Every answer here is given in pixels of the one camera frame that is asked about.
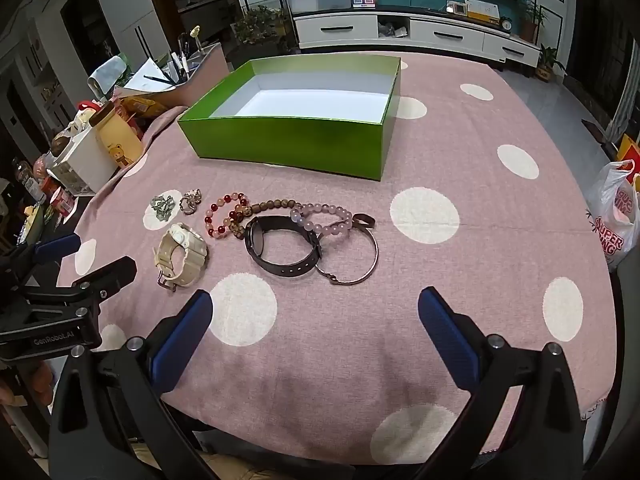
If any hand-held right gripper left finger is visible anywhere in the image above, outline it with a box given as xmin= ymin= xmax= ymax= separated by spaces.
xmin=48 ymin=289 xmax=216 ymax=480

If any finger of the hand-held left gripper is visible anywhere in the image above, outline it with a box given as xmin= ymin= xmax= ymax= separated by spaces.
xmin=34 ymin=233 xmax=82 ymax=265
xmin=75 ymin=255 xmax=138 ymax=311

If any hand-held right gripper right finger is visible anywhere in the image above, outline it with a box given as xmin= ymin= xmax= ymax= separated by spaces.
xmin=417 ymin=286 xmax=586 ymax=480

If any cream wristwatch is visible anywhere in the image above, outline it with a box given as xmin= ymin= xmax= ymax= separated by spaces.
xmin=154 ymin=222 xmax=210 ymax=292

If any green silver charm bracelet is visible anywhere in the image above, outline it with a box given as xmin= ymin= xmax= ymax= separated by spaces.
xmin=148 ymin=194 xmax=176 ymax=221

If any small metallic charm bracelet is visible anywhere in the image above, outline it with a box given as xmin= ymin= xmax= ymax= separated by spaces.
xmin=179 ymin=189 xmax=202 ymax=216

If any thin metal bangle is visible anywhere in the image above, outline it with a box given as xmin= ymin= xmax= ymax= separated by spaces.
xmin=315 ymin=225 xmax=379 ymax=287

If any black wristwatch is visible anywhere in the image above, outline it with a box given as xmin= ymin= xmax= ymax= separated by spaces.
xmin=243 ymin=215 xmax=323 ymax=277

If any red bead bracelet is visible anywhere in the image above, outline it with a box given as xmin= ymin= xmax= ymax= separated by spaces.
xmin=204 ymin=191 xmax=251 ymax=241

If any brown wooden bead bracelet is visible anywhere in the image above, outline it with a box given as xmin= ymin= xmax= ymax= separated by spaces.
xmin=231 ymin=197 xmax=301 ymax=241

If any pink bead bracelet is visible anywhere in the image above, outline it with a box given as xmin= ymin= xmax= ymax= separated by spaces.
xmin=290 ymin=201 xmax=354 ymax=238

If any green cardboard box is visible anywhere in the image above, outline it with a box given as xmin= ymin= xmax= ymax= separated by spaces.
xmin=177 ymin=55 xmax=403 ymax=181

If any pink polka dot tablecloth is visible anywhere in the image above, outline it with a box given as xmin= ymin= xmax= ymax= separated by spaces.
xmin=55 ymin=50 xmax=618 ymax=466

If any white plastic container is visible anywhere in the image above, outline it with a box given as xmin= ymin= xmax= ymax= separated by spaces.
xmin=50 ymin=125 xmax=118 ymax=196

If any yellow bear bottle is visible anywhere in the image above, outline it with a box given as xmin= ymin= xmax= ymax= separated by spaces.
xmin=90 ymin=101 xmax=144 ymax=168

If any yellow snack packet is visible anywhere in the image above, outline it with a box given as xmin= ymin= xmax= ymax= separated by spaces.
xmin=117 ymin=96 xmax=166 ymax=120

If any white green bag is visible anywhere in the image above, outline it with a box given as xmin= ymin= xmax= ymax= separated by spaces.
xmin=87 ymin=54 xmax=128 ymax=98

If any white paper sheet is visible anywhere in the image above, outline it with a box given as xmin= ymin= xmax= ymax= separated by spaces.
xmin=125 ymin=57 xmax=176 ymax=93

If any white red plastic bag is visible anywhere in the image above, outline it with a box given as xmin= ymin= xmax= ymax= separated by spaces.
xmin=585 ymin=159 xmax=640 ymax=271

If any pink pen holder box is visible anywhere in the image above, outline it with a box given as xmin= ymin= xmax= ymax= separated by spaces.
xmin=172 ymin=42 xmax=228 ymax=106

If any yellow red board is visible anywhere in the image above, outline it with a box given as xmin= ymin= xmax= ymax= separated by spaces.
xmin=617 ymin=132 xmax=640 ymax=171

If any bushy potted plant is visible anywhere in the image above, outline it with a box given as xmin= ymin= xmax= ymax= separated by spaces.
xmin=231 ymin=5 xmax=291 ymax=61

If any small potted plant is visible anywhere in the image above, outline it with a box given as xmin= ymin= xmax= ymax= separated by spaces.
xmin=535 ymin=45 xmax=566 ymax=83

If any tall potted plant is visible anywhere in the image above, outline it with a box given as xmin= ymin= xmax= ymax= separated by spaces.
xmin=517 ymin=0 xmax=548 ymax=43

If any white television cabinet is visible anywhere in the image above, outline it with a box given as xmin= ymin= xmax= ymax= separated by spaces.
xmin=292 ymin=7 xmax=543 ymax=66

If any white desk calendar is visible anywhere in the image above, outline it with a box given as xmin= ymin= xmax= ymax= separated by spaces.
xmin=464 ymin=0 xmax=500 ymax=23

